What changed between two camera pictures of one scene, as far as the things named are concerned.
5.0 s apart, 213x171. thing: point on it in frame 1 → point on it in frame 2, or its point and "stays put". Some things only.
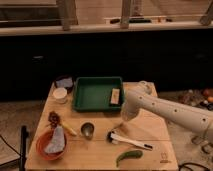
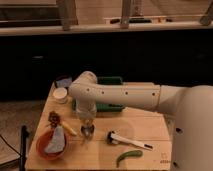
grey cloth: (58, 141) stays put
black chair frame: (23, 147) stays put
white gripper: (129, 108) → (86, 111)
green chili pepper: (131, 154) stays put
